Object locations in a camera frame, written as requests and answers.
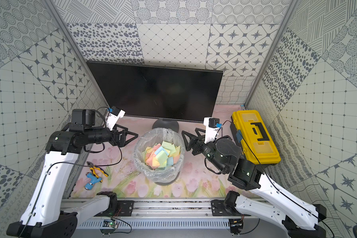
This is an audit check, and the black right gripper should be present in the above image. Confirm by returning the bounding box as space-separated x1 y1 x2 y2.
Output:
183 127 230 175

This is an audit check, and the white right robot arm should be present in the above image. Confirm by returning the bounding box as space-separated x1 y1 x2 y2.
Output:
181 129 326 238

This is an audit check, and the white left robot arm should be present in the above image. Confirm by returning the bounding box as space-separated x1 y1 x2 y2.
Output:
7 107 138 238

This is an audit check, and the pile of discarded sticky notes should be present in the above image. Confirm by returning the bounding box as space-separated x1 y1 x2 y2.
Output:
142 141 181 170

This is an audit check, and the black monitor with grey stand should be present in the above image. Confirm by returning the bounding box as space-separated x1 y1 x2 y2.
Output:
87 60 223 123

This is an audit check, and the mesh bin with plastic liner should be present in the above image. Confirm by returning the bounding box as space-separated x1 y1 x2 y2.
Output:
133 128 185 185

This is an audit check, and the blue plastic tool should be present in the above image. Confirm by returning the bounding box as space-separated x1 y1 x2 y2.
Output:
84 173 102 190

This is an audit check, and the yellow black toolbox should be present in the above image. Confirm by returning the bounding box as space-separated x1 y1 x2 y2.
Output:
231 110 281 165

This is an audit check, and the left circuit board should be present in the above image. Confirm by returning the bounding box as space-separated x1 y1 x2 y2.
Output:
100 220 119 236

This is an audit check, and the circuit board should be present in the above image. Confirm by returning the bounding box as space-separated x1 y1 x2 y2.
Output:
229 219 244 235
100 220 119 236

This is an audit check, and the right circuit board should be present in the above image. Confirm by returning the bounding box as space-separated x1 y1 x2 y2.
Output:
229 219 244 235

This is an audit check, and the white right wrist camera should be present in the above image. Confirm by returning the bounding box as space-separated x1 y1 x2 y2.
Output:
203 117 222 144

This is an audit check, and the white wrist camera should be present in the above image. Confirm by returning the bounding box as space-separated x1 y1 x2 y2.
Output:
106 107 125 131
203 117 222 144

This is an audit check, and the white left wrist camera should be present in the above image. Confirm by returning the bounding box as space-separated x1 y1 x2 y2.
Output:
106 107 125 131

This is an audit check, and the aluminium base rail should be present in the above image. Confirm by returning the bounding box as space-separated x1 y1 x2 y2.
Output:
68 197 265 230

